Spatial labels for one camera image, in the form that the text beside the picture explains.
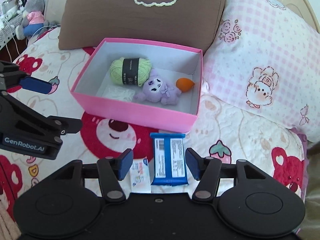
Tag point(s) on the purple Kuromi plush toy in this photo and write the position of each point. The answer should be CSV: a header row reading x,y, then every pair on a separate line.
x,y
157,89

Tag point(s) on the blue cookie package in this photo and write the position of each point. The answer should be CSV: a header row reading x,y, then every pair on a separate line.
x,y
169,159

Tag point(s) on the pink cardboard box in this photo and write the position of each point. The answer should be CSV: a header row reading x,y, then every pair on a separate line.
x,y
171,61

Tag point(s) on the grey bunny plush doll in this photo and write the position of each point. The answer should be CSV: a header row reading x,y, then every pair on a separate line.
x,y
33,22

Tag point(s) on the black white plush doll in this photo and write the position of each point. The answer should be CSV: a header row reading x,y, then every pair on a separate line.
x,y
20,5

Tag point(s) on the green yarn ball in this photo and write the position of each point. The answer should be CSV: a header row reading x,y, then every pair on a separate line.
x,y
134,71

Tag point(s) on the brown embroidered cushion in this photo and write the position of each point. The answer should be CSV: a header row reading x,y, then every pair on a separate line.
x,y
193,23

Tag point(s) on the patterned bedside table cloth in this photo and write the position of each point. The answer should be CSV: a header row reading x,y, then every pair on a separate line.
x,y
8,29

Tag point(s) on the clear floss pick box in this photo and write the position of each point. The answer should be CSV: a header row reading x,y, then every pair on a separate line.
x,y
119,93

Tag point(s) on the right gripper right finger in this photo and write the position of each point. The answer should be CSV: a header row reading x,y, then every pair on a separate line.
x,y
207,172

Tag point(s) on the white tissue pack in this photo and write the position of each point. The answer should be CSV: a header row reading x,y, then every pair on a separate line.
x,y
140,176

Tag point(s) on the cream bear print blanket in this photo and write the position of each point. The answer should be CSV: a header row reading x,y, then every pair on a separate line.
x,y
221,131

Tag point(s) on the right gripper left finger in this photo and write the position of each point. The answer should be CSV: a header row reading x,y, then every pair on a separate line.
x,y
112,170

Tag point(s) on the orange makeup sponge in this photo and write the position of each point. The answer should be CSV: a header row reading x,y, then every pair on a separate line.
x,y
184,84

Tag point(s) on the pink checkered pillow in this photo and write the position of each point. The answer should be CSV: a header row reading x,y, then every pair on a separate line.
x,y
265,60

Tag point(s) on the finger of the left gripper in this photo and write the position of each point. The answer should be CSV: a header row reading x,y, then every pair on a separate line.
x,y
67,125
36,85

